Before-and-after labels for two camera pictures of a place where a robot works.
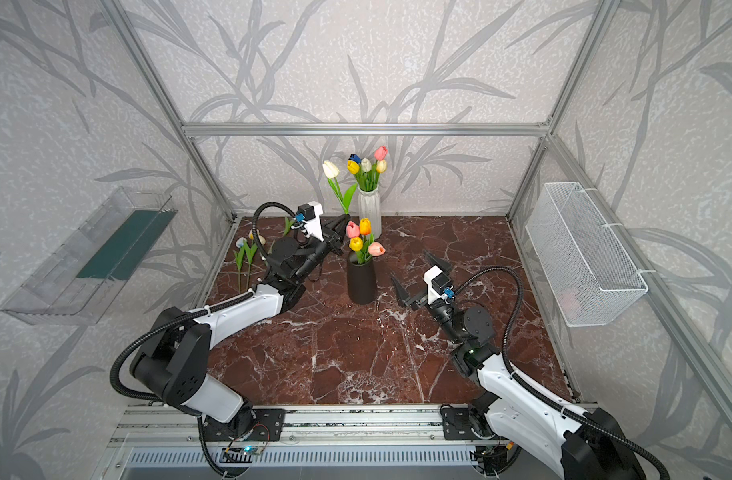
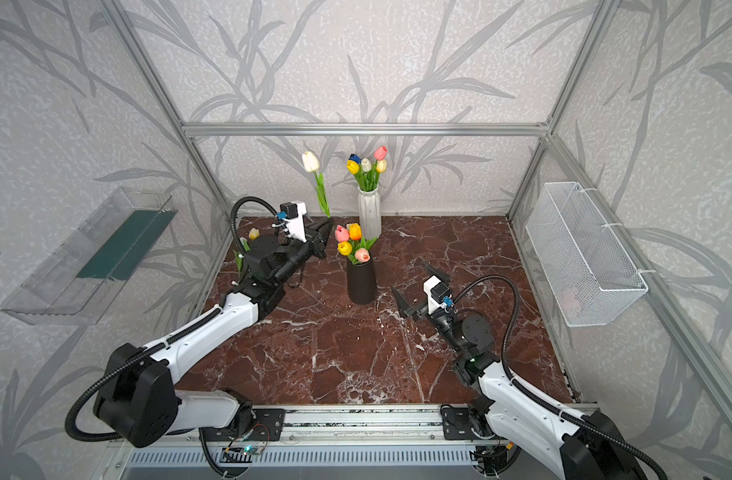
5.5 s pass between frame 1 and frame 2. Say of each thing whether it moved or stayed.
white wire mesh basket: stayed
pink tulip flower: stayed
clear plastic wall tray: stayed
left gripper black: moved
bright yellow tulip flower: stayed
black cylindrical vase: stayed
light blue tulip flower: stayed
